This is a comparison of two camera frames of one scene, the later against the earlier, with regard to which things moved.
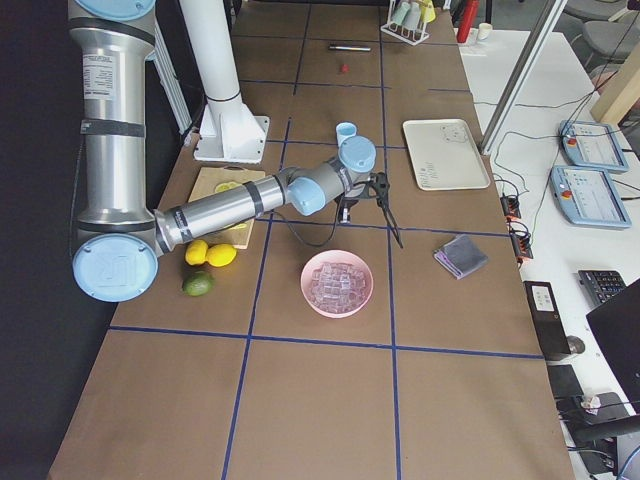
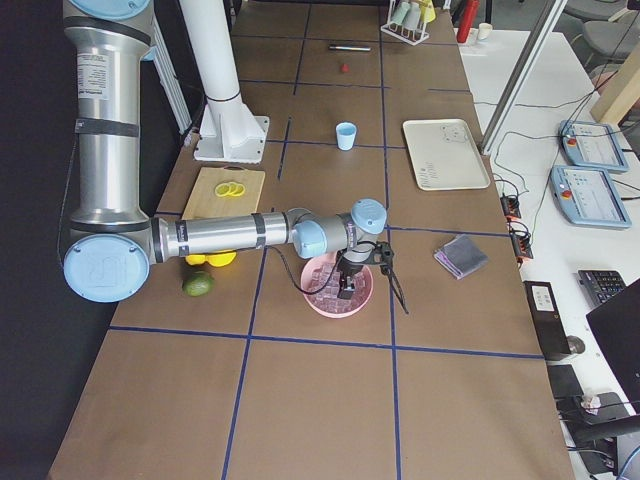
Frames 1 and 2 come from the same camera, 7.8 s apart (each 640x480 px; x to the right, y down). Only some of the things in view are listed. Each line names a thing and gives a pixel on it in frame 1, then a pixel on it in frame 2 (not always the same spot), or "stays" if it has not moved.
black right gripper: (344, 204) to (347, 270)
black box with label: (547, 318) stays
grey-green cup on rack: (398, 16) stays
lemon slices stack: (226, 186) stays
